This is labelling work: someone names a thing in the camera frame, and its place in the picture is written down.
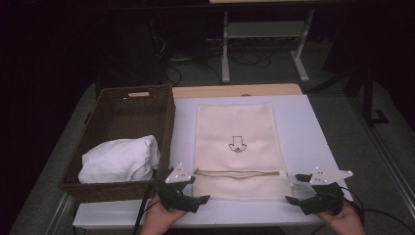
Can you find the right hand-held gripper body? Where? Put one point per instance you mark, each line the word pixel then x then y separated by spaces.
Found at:
pixel 326 199

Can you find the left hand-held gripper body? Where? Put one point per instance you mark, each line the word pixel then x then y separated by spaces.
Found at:
pixel 177 174

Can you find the white cloth bundle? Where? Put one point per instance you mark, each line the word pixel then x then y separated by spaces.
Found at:
pixel 119 160

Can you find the brown wicker basket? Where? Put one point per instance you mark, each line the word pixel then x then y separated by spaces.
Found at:
pixel 127 120

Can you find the person's right hand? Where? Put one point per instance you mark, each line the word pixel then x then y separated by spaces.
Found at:
pixel 345 222

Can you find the person's left hand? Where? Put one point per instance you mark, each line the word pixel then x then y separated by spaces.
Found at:
pixel 156 218

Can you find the white board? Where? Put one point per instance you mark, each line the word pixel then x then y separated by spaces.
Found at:
pixel 303 130

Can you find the dark metal stand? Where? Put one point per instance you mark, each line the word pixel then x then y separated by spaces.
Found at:
pixel 368 98

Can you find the white metal desk frame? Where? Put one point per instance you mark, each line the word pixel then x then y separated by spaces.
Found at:
pixel 225 49

